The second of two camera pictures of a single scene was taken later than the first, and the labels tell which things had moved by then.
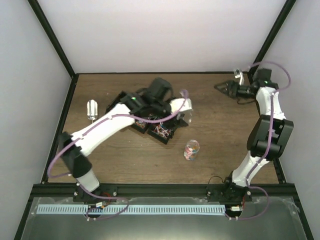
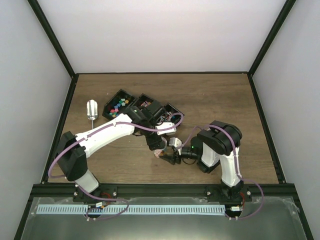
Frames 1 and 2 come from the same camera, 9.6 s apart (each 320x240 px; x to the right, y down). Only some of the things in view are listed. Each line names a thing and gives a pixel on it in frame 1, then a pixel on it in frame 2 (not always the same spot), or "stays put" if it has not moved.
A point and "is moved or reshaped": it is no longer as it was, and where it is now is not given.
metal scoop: (92, 109) stays put
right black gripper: (231, 85) → (172, 159)
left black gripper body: (157, 105) → (152, 143)
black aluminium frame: (45, 189) stays put
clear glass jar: (191, 150) is moved or reshaped
